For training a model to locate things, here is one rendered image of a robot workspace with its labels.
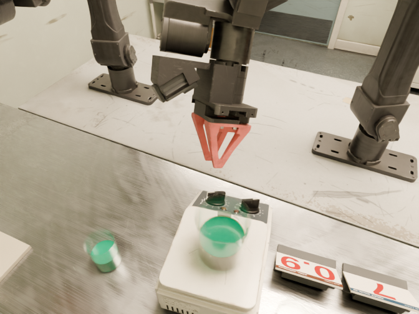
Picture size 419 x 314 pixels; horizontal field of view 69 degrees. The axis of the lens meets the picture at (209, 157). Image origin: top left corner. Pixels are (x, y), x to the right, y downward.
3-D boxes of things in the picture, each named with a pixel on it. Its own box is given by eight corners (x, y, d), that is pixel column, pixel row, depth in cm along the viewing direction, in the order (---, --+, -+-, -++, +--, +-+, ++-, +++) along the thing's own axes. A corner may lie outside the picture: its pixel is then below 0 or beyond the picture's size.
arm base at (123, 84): (145, 78, 70) (161, 64, 75) (78, 60, 76) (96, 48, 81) (149, 106, 76) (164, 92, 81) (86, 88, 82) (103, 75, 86)
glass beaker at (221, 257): (186, 247, 40) (183, 209, 34) (226, 223, 42) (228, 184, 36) (217, 291, 36) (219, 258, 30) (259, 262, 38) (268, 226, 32)
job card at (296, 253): (277, 245, 49) (282, 231, 46) (335, 261, 47) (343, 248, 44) (270, 280, 45) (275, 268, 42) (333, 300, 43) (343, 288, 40)
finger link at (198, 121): (200, 171, 44) (209, 106, 41) (184, 156, 50) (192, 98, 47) (241, 171, 46) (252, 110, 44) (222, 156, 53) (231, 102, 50)
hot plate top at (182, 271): (187, 207, 45) (187, 203, 44) (268, 225, 43) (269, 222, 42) (156, 286, 37) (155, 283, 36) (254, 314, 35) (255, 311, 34)
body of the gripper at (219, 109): (214, 118, 40) (223, 60, 38) (189, 105, 49) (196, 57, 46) (257, 121, 42) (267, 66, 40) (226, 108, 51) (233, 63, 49)
